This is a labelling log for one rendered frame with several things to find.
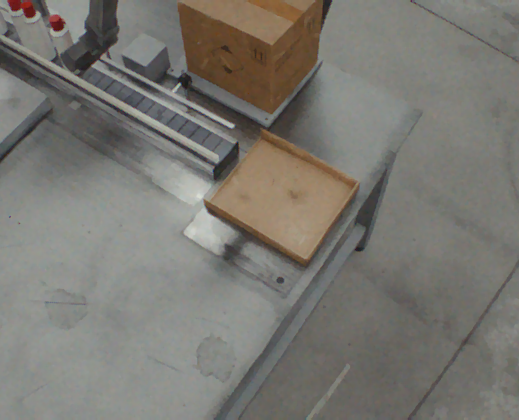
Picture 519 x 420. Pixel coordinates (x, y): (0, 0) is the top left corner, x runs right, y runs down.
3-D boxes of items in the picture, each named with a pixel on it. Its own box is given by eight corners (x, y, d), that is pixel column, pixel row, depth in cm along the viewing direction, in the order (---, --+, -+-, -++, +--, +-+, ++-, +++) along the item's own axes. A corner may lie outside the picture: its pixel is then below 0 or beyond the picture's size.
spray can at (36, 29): (36, 58, 171) (13, 6, 154) (48, 48, 173) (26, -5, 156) (48, 65, 170) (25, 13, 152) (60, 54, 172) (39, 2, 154)
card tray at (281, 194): (204, 206, 151) (202, 197, 147) (261, 136, 162) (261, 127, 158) (305, 266, 142) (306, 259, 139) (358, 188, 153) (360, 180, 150)
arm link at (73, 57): (120, 35, 141) (97, 9, 140) (85, 60, 136) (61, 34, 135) (111, 56, 152) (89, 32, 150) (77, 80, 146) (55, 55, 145)
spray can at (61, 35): (62, 72, 168) (41, 20, 151) (74, 61, 170) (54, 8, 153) (74, 79, 167) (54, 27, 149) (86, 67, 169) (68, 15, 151)
